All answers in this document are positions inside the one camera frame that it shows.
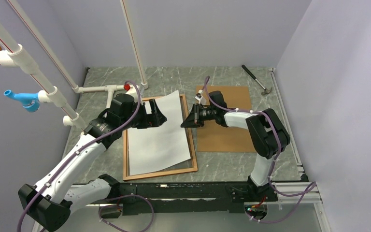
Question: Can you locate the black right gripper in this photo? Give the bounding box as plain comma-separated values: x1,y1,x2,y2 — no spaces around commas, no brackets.
181,103,216,128

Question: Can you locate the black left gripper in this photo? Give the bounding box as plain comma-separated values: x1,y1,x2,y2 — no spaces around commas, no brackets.
121,99,167,131

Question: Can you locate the landscape photo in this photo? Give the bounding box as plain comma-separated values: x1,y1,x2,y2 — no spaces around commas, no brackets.
128,91,191,175

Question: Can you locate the wooden picture frame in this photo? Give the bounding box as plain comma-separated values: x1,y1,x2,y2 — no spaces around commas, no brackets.
122,94,198,181

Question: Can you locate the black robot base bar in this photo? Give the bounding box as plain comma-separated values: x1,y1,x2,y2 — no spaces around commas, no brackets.
99,174,278,216

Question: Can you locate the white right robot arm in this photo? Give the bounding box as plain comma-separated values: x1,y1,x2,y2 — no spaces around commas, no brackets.
181,90,290,201

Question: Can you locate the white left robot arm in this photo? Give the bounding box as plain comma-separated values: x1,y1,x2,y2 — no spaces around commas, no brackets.
18,94,167,232

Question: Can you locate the blue faucet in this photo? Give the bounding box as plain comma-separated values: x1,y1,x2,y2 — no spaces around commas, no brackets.
4,89,40,113

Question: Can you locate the white pvc pipe stand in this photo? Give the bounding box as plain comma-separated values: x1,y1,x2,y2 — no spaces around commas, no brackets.
0,0,134,130

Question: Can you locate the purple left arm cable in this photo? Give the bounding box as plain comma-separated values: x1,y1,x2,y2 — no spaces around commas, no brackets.
16,80,155,232

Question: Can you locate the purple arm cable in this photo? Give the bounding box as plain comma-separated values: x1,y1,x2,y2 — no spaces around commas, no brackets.
203,75,317,225
16,80,155,232

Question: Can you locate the black handled hammer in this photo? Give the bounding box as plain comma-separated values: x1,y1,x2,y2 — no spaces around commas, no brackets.
241,65,272,96

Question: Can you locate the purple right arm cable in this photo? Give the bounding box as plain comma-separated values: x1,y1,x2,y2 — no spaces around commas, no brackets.
203,75,317,225

